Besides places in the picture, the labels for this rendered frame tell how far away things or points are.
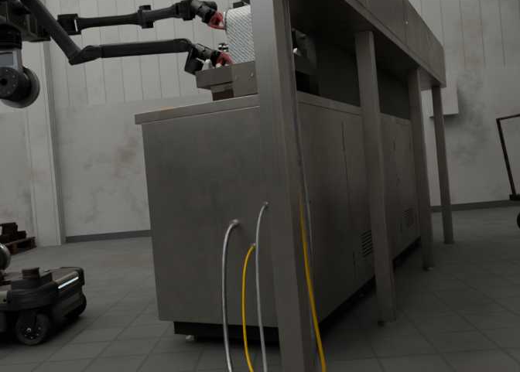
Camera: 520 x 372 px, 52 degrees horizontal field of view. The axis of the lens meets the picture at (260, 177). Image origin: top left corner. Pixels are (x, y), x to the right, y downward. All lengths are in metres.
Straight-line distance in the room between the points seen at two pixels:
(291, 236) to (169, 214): 0.87
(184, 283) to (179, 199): 0.31
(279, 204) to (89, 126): 5.43
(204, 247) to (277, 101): 0.86
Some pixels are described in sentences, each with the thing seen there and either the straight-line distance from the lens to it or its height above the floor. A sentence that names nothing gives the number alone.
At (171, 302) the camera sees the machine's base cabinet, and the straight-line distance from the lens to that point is 2.08.
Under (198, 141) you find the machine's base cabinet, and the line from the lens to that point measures 1.93.
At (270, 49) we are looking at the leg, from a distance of 1.25.
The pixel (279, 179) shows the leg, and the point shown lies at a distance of 1.22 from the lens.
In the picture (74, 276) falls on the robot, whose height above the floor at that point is 0.22.
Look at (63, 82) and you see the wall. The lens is 6.73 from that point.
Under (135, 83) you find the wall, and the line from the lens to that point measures 6.45.
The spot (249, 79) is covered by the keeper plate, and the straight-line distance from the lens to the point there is 1.88.
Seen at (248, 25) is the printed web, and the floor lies 1.21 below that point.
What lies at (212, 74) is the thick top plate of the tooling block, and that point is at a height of 1.01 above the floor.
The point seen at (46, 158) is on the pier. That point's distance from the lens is 6.56.
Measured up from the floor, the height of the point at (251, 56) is 1.09.
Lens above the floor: 0.63
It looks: level
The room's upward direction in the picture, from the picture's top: 5 degrees counter-clockwise
